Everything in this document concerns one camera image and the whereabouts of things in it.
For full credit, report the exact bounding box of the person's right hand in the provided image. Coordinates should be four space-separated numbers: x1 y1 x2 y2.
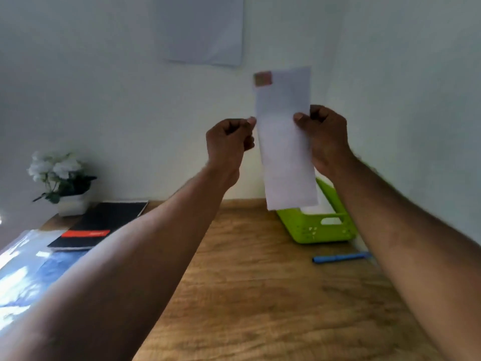
293 105 357 177

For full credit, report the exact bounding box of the person's left hand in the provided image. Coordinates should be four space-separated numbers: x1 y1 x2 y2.
205 117 258 186

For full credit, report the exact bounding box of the white paper envelope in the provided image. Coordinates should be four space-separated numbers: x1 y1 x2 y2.
252 66 319 211
300 182 343 226

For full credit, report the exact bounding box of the green plastic basket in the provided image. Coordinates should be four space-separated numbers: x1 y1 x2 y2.
276 177 358 245

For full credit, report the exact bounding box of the person's left forearm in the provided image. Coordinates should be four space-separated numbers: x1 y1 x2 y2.
0 167 241 361

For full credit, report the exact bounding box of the person's right forearm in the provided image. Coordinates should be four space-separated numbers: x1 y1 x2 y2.
332 155 481 361

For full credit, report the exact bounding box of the blue pen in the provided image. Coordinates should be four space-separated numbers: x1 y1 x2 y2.
312 251 373 264

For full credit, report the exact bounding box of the black notebook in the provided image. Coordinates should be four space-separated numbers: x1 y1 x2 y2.
48 200 149 251

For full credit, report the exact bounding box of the white flower plant in pot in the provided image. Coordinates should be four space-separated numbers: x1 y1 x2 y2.
27 150 98 218

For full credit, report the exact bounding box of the clear plastic wrapper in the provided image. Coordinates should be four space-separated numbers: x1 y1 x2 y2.
0 229 91 333

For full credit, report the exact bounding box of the white wall poster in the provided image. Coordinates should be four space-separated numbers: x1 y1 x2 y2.
152 0 244 67

